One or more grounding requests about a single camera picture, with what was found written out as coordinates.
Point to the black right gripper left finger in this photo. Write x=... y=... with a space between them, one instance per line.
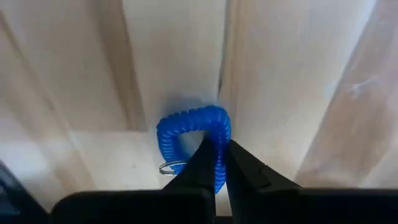
x=140 y=207

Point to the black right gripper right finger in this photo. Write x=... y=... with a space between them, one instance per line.
x=280 y=205

